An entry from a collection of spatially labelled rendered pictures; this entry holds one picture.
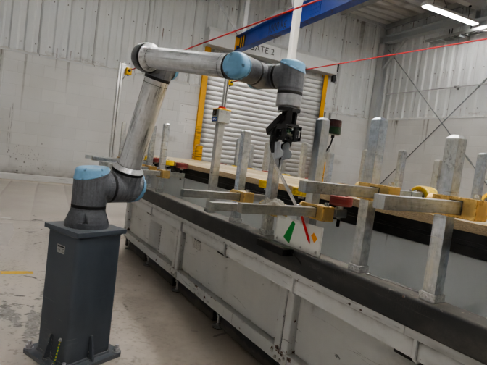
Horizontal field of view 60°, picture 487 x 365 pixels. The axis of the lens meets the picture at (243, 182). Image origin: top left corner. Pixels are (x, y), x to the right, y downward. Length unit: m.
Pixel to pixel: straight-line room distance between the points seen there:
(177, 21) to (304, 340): 8.59
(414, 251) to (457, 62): 9.50
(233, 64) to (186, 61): 0.24
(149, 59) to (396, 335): 1.32
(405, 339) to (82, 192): 1.38
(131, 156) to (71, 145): 7.23
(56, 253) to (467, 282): 1.59
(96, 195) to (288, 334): 1.04
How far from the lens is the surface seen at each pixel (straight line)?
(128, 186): 2.06
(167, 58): 1.73
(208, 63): 1.58
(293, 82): 1.52
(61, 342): 2.09
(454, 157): 1.16
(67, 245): 1.98
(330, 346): 1.84
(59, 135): 9.23
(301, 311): 1.94
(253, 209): 1.30
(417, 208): 0.99
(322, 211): 1.43
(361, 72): 12.15
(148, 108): 1.99
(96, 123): 9.28
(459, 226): 1.35
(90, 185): 1.96
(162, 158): 2.80
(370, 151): 1.32
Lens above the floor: 1.00
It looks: 4 degrees down
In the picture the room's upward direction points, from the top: 7 degrees clockwise
